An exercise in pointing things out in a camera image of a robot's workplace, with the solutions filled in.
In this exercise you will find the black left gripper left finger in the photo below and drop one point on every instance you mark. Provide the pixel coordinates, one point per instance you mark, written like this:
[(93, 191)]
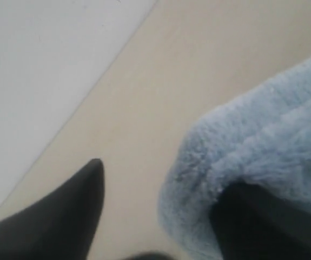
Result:
[(62, 224)]

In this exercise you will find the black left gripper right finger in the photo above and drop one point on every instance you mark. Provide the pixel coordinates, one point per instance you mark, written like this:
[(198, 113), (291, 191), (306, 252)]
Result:
[(251, 223)]

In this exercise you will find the light blue fluffy towel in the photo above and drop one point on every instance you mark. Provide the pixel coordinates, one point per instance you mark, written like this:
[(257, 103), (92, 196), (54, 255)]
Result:
[(262, 137)]

